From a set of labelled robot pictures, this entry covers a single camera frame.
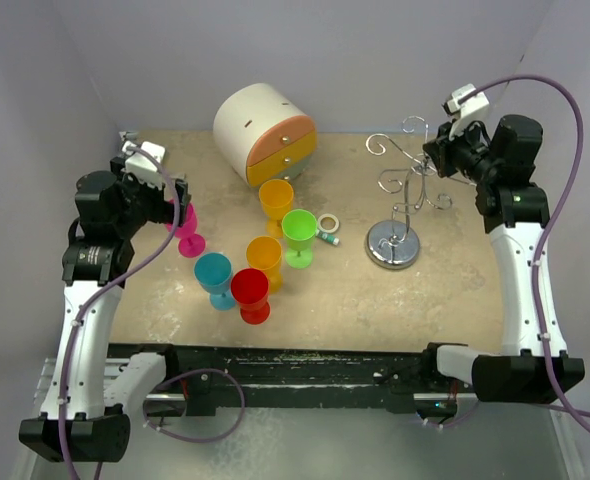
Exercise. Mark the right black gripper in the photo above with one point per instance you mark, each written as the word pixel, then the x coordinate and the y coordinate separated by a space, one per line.
pixel 474 129

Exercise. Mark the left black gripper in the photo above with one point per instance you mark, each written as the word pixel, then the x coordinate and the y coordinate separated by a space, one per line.
pixel 164 210

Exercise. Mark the pink plastic wine glass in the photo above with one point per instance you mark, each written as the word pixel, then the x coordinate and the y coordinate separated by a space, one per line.
pixel 190 243

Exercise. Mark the blue plastic wine glass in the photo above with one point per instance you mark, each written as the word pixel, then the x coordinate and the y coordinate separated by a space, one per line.
pixel 214 272

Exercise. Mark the red plastic wine glass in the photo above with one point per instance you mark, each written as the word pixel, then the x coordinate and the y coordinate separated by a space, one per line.
pixel 250 289

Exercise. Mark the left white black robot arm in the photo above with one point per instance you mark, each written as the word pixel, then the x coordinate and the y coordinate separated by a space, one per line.
pixel 92 399

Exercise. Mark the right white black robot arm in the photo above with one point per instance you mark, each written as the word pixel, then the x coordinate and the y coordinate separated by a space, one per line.
pixel 534 365

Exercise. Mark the far orange wine glass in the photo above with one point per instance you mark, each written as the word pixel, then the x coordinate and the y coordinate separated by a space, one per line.
pixel 276 198

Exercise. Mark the orange wine glass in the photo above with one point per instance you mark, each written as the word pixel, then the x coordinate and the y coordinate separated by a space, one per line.
pixel 264 253
pixel 276 198

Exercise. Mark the near orange wine glass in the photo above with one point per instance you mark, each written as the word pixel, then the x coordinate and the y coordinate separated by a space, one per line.
pixel 264 253

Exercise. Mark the chrome wine glass rack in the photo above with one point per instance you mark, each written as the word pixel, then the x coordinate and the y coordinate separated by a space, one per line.
pixel 392 243

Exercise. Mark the green plastic wine glass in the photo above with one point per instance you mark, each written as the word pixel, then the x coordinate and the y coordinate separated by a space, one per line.
pixel 299 230

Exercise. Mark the round white drawer cabinet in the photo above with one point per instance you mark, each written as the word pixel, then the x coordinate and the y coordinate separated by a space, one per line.
pixel 263 135

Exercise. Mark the white tape roll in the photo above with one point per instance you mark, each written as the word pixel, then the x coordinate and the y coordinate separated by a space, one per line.
pixel 328 223

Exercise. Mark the small green white tube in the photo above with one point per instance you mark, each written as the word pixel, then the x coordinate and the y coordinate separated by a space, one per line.
pixel 327 237

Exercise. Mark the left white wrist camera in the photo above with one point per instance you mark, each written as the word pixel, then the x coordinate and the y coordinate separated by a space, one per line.
pixel 140 166

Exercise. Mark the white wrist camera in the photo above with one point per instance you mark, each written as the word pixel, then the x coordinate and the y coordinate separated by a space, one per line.
pixel 140 166
pixel 464 107

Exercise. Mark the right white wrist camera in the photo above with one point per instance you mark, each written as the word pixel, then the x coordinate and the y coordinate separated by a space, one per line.
pixel 464 107

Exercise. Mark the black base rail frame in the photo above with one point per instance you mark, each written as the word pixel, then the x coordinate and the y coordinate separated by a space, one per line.
pixel 227 377

